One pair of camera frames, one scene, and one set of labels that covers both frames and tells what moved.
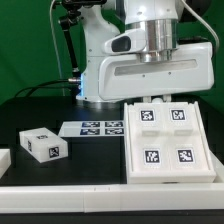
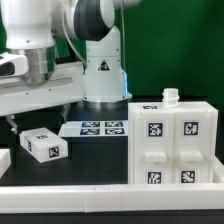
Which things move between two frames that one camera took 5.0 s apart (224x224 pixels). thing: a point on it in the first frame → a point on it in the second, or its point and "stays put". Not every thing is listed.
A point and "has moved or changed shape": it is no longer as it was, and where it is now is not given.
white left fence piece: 5,161 stays put
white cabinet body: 165,142 has moved or changed shape
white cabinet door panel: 148,136 has moved or changed shape
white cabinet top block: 43,144 stays put
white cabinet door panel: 185,142 has moved or changed shape
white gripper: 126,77 → 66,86
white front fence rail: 111,198 stays put
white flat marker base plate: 92,129 stays put
